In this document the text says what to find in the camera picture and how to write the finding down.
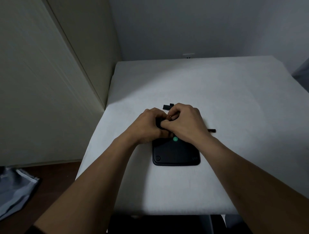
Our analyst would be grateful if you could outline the grey cloth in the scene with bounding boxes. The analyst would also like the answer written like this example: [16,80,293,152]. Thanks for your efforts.
[0,167,40,221]

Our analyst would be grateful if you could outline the person's right forearm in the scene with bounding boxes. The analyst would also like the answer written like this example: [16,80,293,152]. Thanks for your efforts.
[189,134,309,234]

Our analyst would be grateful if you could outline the white cabinet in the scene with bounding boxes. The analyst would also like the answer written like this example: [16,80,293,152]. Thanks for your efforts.
[0,0,122,167]

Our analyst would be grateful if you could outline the black square device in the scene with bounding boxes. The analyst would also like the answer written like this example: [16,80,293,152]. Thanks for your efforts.
[152,135,201,166]

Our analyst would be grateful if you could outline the white table cloth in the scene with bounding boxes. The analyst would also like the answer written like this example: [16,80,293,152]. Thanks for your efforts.
[75,56,309,216]

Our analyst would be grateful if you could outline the person's left forearm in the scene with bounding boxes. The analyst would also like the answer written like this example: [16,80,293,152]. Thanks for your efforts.
[34,131,143,234]

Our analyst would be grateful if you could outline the person's left hand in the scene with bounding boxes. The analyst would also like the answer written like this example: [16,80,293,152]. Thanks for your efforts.
[129,108,170,145]

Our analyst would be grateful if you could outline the person's right hand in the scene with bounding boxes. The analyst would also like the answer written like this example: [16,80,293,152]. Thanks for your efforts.
[160,103,211,144]

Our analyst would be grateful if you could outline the small black part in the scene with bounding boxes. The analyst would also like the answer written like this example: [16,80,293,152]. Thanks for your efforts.
[156,117,169,131]

